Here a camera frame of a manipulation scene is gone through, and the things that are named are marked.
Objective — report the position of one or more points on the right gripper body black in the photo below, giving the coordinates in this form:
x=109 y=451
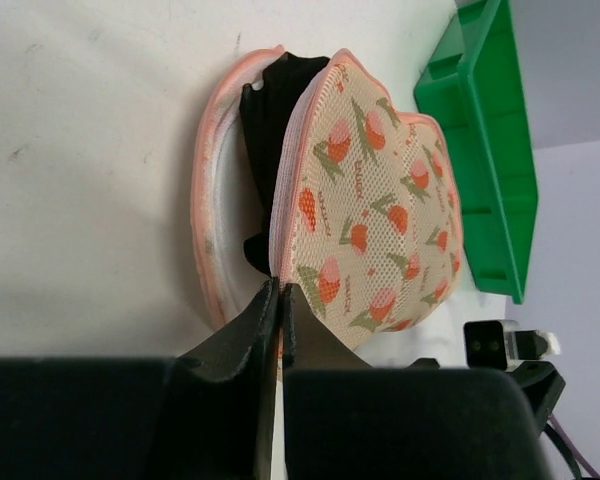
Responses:
x=530 y=385

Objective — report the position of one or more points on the green plastic tray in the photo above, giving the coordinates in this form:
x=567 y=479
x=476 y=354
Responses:
x=472 y=86

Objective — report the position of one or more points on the peach floral mesh laundry bag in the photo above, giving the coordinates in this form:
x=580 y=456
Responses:
x=366 y=217

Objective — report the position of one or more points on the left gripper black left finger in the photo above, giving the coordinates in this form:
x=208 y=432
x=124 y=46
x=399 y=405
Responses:
x=206 y=414

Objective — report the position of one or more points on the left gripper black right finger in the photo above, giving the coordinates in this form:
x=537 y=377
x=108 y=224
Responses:
x=344 y=419

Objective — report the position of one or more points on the black bra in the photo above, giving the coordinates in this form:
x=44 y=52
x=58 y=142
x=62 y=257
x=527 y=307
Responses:
x=264 y=115

